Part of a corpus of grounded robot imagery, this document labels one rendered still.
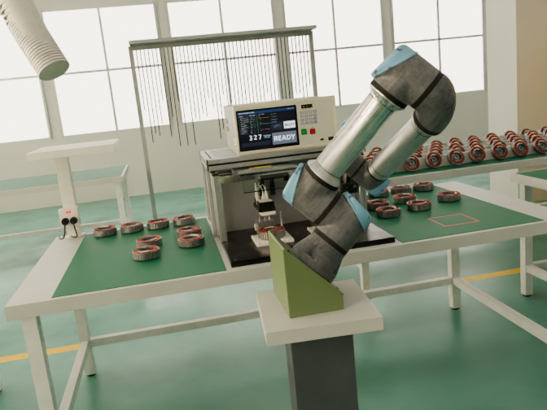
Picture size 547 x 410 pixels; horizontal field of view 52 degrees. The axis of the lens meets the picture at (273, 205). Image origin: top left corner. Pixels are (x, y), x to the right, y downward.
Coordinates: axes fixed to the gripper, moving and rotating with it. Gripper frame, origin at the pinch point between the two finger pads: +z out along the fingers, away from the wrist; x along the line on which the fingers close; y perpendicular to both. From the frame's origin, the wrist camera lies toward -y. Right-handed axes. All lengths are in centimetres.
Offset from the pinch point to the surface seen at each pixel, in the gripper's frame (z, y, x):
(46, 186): 189, -250, -166
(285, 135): 1.1, -42.4, -10.9
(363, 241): 16.5, 8.3, 8.5
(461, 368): 95, 29, 61
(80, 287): 20, 7, -97
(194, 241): 35, -21, -54
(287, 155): 6.6, -35.6, -11.2
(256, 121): -5, -46, -22
